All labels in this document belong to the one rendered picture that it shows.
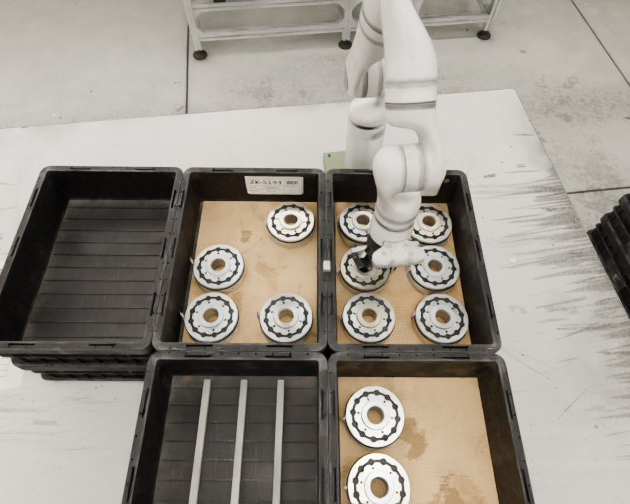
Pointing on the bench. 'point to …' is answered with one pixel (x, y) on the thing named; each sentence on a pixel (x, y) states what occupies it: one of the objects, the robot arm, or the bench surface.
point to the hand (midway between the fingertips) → (379, 267)
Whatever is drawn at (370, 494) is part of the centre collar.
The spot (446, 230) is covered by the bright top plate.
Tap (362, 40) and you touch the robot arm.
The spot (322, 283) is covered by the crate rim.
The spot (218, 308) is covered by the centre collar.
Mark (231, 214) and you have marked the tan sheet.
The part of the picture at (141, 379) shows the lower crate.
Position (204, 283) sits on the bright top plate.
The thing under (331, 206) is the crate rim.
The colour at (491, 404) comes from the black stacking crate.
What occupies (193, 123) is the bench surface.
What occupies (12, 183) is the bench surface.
